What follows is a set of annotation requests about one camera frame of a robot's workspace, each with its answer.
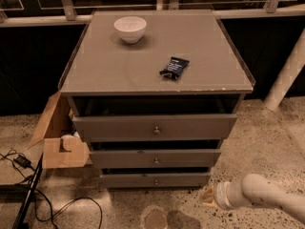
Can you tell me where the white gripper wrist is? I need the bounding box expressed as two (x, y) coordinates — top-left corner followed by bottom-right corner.
(201, 181), (244, 210)

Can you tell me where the grey bottom drawer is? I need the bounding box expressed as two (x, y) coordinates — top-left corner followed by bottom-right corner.
(100, 173), (211, 188)

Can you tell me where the grey drawer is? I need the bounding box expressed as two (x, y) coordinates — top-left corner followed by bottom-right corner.
(73, 114), (236, 142)
(100, 173), (211, 188)
(90, 149), (221, 169)

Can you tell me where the grey top drawer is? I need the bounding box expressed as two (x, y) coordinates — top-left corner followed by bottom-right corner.
(73, 114), (236, 142)

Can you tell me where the grey middle drawer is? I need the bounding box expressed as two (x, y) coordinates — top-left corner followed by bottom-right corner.
(90, 149), (221, 169)

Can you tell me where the grey drawer cabinet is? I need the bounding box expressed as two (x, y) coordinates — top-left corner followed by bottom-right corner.
(59, 10), (254, 176)

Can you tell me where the dark blue snack packet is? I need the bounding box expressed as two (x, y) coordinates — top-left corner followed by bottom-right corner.
(159, 56), (190, 80)

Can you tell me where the brown cardboard box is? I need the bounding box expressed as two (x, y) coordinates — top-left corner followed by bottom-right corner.
(29, 92), (89, 169)

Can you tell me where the white diagonal pole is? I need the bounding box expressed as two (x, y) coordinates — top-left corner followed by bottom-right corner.
(263, 29), (305, 111)

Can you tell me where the white ceramic bowl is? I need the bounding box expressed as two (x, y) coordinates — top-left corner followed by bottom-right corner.
(113, 16), (147, 44)

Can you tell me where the black power adapter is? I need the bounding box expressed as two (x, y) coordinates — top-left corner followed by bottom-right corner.
(13, 155), (31, 168)

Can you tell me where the black stand leg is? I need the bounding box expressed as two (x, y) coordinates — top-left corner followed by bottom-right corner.
(12, 156), (43, 229)

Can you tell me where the metal window railing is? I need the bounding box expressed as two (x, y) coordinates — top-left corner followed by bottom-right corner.
(0, 0), (304, 27)

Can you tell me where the black cable on floor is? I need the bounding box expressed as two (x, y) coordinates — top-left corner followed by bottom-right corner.
(0, 149), (104, 229)

